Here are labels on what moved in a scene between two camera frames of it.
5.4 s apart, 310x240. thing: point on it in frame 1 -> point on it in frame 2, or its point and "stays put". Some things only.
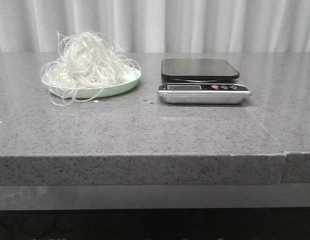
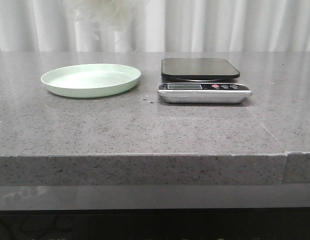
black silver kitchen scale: x=199 y=81 stays put
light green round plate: x=85 y=82 stays put
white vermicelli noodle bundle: x=87 y=63 -> x=104 y=15
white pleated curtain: x=160 y=26 stays put
